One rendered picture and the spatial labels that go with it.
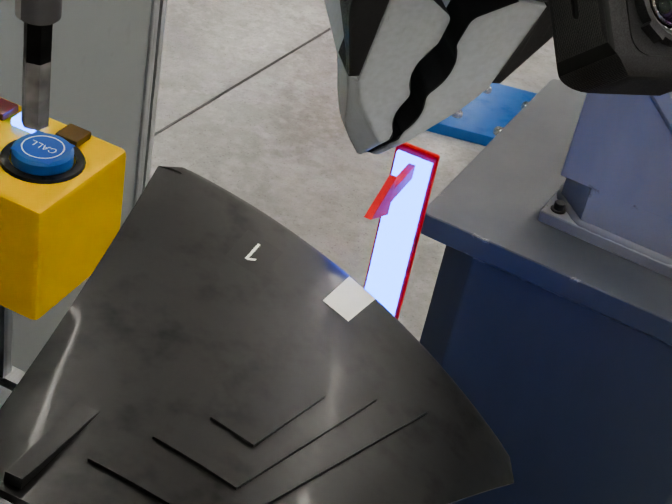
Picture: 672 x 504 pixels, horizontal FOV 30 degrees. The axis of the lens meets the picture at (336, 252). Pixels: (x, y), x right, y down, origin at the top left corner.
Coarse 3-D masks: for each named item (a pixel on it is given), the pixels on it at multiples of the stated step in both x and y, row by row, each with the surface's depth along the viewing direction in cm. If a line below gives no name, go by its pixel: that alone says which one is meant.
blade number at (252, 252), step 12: (240, 240) 60; (252, 240) 61; (264, 240) 61; (228, 252) 59; (240, 252) 60; (252, 252) 60; (264, 252) 60; (276, 252) 61; (240, 264) 59; (252, 264) 59; (264, 264) 60
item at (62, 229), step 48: (0, 144) 83; (96, 144) 85; (0, 192) 79; (48, 192) 79; (96, 192) 83; (0, 240) 80; (48, 240) 80; (96, 240) 86; (0, 288) 82; (48, 288) 82
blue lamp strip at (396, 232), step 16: (400, 160) 68; (416, 160) 68; (416, 176) 68; (400, 192) 69; (416, 192) 69; (400, 208) 70; (416, 208) 69; (384, 224) 71; (400, 224) 70; (416, 224) 70; (384, 240) 71; (400, 240) 71; (384, 256) 72; (400, 256) 71; (384, 272) 72; (400, 272) 72; (368, 288) 73; (384, 288) 73; (400, 288) 72; (384, 304) 73
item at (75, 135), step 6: (66, 126) 85; (72, 126) 85; (60, 132) 84; (66, 132) 84; (72, 132) 84; (78, 132) 85; (84, 132) 85; (90, 132) 85; (66, 138) 84; (72, 138) 84; (78, 138) 84; (84, 138) 84; (78, 144) 84
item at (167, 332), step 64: (192, 192) 61; (128, 256) 57; (192, 256) 58; (320, 256) 62; (64, 320) 53; (128, 320) 54; (192, 320) 55; (256, 320) 56; (320, 320) 58; (384, 320) 61; (64, 384) 50; (128, 384) 50; (192, 384) 51; (256, 384) 52; (320, 384) 55; (384, 384) 57; (448, 384) 61; (0, 448) 46; (64, 448) 47; (128, 448) 47; (192, 448) 48; (256, 448) 49; (320, 448) 51; (384, 448) 54; (448, 448) 57
